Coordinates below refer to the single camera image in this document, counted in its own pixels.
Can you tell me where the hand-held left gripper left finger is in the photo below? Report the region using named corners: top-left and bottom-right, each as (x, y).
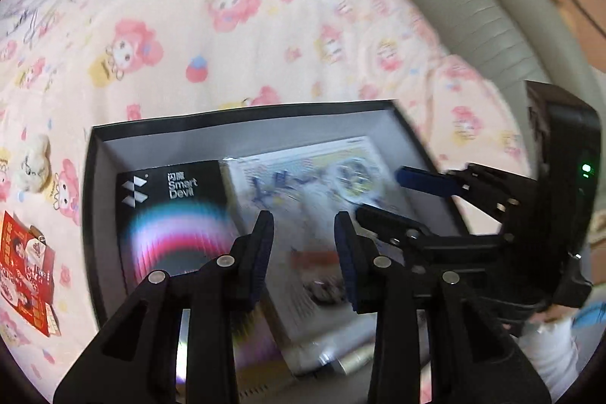
top-left (53, 210), bottom-right (275, 404)

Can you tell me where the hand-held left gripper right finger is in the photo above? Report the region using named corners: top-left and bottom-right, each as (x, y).
top-left (334, 210), bottom-right (554, 404)

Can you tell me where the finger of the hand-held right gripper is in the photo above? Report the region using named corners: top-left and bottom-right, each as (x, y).
top-left (355, 204), bottom-right (518, 251)
top-left (394, 162), bottom-right (541, 226)

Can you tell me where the clear packet with blue print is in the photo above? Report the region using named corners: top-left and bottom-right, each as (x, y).
top-left (227, 136), bottom-right (414, 349)

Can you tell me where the black packet with colourful print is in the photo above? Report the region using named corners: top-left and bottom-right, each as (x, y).
top-left (115, 160), bottom-right (243, 289)

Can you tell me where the black cardboard box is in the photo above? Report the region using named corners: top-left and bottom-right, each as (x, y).
top-left (81, 98), bottom-right (474, 386)

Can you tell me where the red printed packet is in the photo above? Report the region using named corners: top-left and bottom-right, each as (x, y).
top-left (0, 210), bottom-right (62, 338)

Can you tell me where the small cream plush toy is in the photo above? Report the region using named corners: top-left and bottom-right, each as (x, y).
top-left (18, 133), bottom-right (52, 193)

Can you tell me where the person's right forearm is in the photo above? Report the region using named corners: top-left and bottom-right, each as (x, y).
top-left (516, 304), bottom-right (583, 392)

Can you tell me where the light blue cloth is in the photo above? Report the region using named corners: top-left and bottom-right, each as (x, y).
top-left (572, 304), bottom-right (606, 330)

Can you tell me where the pink printed blanket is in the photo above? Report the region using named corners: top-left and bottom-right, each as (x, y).
top-left (0, 0), bottom-right (536, 392)

